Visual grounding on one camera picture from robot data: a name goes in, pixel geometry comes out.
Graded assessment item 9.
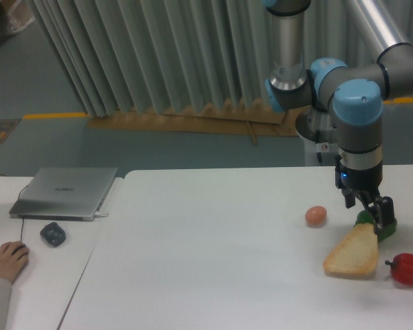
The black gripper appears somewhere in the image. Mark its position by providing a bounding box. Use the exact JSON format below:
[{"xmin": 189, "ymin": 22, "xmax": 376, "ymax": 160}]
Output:
[{"xmin": 335, "ymin": 155, "xmax": 396, "ymax": 235}]

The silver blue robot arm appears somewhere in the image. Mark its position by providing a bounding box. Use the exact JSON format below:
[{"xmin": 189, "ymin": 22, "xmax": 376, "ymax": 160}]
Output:
[{"xmin": 263, "ymin": 1, "xmax": 413, "ymax": 234}]

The green pepper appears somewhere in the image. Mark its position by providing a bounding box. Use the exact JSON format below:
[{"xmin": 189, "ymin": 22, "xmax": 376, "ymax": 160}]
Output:
[{"xmin": 355, "ymin": 210, "xmax": 397, "ymax": 243}]

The red pepper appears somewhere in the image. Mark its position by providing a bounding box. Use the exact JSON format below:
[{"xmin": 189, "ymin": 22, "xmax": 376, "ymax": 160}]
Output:
[{"xmin": 385, "ymin": 253, "xmax": 413, "ymax": 286}]

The person's hand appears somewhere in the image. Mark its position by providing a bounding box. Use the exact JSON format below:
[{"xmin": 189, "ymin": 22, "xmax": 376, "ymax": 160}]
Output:
[{"xmin": 0, "ymin": 241, "xmax": 30, "ymax": 284}]

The toast bread slice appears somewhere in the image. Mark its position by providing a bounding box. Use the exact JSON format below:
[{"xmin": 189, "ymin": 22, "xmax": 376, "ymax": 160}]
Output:
[{"xmin": 323, "ymin": 223, "xmax": 379, "ymax": 279}]

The brown egg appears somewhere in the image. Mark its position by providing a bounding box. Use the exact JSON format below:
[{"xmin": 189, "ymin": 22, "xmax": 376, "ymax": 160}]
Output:
[{"xmin": 305, "ymin": 206, "xmax": 327, "ymax": 227}]

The grey-green curtain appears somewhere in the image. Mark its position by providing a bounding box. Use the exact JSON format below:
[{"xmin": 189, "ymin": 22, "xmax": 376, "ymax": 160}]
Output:
[{"xmin": 24, "ymin": 0, "xmax": 317, "ymax": 117}]

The silver closed laptop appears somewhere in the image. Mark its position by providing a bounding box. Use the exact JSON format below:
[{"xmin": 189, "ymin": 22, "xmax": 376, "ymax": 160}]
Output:
[{"xmin": 9, "ymin": 167, "xmax": 118, "ymax": 221}]

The black small controller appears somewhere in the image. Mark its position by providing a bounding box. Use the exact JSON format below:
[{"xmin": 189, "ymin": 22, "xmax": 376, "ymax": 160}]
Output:
[{"xmin": 40, "ymin": 222, "xmax": 67, "ymax": 248}]

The white laptop cable plug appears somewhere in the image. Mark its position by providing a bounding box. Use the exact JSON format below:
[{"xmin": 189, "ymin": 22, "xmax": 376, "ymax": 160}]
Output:
[{"xmin": 94, "ymin": 212, "xmax": 109, "ymax": 219}]

